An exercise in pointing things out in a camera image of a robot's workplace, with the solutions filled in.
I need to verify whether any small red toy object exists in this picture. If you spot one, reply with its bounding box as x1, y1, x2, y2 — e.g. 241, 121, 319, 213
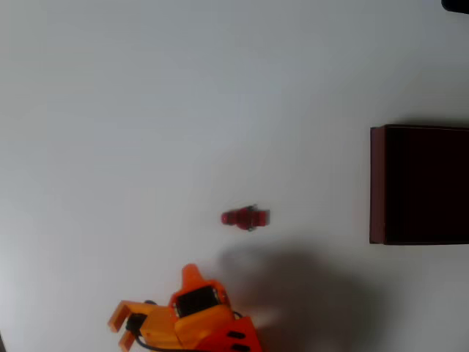
221, 203, 271, 232

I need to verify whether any black object at corner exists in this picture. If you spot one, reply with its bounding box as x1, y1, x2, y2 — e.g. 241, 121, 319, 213
441, 0, 469, 15

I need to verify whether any dark red open box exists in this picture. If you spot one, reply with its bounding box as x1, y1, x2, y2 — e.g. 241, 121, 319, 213
369, 124, 469, 246

